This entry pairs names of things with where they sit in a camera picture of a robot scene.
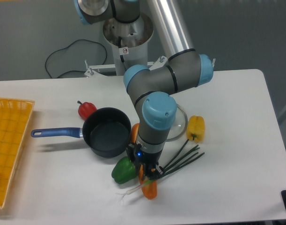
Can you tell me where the red bell pepper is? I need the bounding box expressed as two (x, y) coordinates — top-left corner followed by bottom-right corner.
(77, 101), (97, 120)

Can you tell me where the green bell pepper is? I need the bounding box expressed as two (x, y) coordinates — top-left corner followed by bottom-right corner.
(111, 157), (137, 184)

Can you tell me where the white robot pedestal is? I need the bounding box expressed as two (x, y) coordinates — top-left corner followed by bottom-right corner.
(103, 13), (154, 76)

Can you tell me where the black cable on floor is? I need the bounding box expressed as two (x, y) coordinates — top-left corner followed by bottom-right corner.
(44, 39), (108, 79)

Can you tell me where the black saucepan blue handle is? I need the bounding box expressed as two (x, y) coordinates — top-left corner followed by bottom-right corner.
(31, 107), (132, 158)

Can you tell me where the white metal base frame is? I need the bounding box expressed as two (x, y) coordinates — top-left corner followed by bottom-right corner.
(84, 56), (168, 77)

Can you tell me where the orange baguette bread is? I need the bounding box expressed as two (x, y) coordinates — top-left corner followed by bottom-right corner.
(131, 123), (157, 199)

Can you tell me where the glass pot lid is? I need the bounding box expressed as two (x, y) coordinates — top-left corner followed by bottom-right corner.
(166, 104), (188, 142)

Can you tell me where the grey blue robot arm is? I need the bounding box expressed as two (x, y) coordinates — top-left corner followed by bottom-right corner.
(74, 0), (213, 180)

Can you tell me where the yellow woven basket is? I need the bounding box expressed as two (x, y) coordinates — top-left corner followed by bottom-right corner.
(0, 97), (35, 209)

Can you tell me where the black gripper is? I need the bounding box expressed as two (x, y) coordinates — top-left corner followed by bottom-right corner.
(126, 142), (164, 180)

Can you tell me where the green onion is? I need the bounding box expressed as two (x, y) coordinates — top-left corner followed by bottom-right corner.
(117, 140), (205, 202)

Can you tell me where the yellow bell pepper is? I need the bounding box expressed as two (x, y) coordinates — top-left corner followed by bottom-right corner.
(186, 115), (205, 143)

